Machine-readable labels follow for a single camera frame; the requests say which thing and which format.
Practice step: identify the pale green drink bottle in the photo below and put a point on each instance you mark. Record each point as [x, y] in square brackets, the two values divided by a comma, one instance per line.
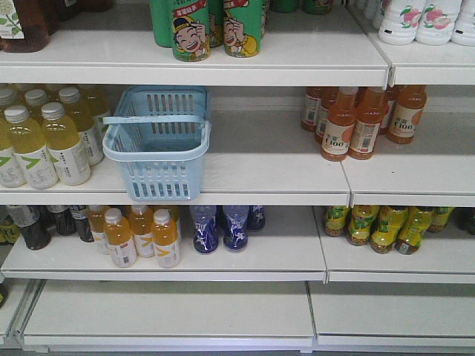
[30, 147]
[77, 109]
[65, 145]

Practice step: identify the brown tea bottle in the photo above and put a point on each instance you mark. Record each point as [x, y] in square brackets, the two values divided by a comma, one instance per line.
[25, 26]

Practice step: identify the blue sports drink bottle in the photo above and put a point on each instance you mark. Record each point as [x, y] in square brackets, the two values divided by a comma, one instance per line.
[236, 237]
[256, 218]
[205, 238]

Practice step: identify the light blue plastic basket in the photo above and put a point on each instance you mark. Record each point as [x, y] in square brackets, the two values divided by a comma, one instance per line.
[158, 136]

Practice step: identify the white shelf unit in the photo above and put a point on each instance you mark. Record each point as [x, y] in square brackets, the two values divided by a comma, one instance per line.
[293, 291]

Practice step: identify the orange C100 juice bottle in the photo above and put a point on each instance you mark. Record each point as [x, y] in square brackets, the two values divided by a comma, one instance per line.
[410, 105]
[370, 113]
[340, 124]

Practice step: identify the yellow iced tea bottle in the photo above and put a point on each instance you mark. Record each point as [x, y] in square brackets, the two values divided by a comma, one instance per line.
[410, 236]
[335, 219]
[390, 220]
[359, 228]

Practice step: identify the white peach drink bottle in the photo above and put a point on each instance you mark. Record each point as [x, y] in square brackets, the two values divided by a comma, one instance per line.
[400, 21]
[437, 21]

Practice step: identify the orange vitamin drink bottle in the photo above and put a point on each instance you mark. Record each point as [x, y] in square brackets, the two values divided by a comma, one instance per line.
[119, 238]
[165, 239]
[140, 219]

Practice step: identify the green cartoon tea bottle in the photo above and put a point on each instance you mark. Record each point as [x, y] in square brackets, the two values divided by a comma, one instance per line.
[190, 30]
[242, 28]

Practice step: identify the dark tea bottle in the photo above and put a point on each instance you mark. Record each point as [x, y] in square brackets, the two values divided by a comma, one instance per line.
[27, 218]

